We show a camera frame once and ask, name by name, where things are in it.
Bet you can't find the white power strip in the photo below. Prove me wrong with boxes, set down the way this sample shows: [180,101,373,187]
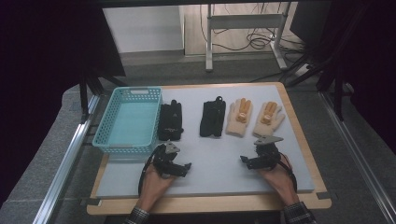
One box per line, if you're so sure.
[293,63,312,77]

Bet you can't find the light grey mat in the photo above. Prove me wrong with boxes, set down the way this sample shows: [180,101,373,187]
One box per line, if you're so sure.
[95,84,317,199]

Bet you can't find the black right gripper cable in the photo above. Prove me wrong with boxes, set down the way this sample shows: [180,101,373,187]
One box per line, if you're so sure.
[277,153,299,191]

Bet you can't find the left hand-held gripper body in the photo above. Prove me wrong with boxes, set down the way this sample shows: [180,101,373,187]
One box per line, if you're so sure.
[150,140,181,179]

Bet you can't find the turquoise plastic basket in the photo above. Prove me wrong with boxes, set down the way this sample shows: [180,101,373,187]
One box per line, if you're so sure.
[92,86,163,157]

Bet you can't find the person's left hand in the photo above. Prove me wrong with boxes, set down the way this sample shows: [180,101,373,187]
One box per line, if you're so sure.
[138,163,176,213]

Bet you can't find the black stand legs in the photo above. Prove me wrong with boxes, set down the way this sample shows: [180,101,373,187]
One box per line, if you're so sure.
[285,50,347,123]
[78,72,128,123]

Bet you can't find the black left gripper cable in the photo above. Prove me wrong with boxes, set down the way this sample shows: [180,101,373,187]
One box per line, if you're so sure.
[137,146,163,197]

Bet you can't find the black glove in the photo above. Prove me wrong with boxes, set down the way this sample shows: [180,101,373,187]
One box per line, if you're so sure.
[157,99,185,142]
[199,95,227,138]

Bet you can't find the white panel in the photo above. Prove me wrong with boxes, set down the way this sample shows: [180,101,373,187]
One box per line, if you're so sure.
[102,5,185,54]

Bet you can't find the aluminium rail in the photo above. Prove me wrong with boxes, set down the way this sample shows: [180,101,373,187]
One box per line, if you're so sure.
[319,91,396,224]
[32,94,101,224]

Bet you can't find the black floor cables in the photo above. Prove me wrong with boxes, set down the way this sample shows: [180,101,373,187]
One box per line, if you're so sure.
[199,2,307,54]

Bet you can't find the beige glove with orange pattern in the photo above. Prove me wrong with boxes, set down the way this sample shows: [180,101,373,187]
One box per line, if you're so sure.
[251,101,287,140]
[224,97,254,138]

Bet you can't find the person's right hand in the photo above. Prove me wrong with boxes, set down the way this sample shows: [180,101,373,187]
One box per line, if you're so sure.
[257,160,301,207]

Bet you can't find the white metal desk frame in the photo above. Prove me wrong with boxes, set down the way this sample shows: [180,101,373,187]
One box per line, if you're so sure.
[205,2,290,73]

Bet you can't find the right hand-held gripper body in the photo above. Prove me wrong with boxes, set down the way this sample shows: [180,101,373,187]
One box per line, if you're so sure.
[253,134,285,171]

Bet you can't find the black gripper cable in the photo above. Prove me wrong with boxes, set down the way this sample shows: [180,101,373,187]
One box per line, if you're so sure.
[137,146,163,197]
[277,153,299,191]

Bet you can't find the black curtain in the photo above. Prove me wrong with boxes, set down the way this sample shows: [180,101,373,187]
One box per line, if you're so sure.
[0,0,127,208]
[290,0,396,154]

